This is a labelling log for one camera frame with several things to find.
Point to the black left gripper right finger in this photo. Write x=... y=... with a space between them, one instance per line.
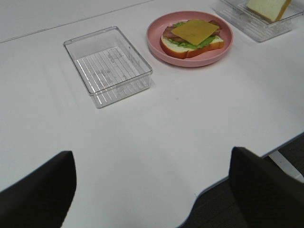
x=267 y=197

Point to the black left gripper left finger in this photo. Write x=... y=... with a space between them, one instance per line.
x=41 y=199

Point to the green lettuce leaf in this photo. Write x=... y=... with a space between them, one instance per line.
x=193 y=34

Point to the bread slice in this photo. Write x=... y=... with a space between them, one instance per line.
x=270 y=10
x=184 y=49

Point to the yellow cheese slice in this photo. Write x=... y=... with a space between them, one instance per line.
x=195 y=31

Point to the bacon strip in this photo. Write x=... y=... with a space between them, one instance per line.
x=167 y=32

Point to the white table leg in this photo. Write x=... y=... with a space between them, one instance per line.
x=286 y=166

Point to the clear plastic left tray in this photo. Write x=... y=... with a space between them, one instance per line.
x=109 y=65

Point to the clear plastic tray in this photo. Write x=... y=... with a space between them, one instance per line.
x=237 y=13
x=109 y=65

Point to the clear plastic right tray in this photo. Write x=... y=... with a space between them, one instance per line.
x=237 y=13

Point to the pink round plate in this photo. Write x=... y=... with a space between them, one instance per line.
x=157 y=27

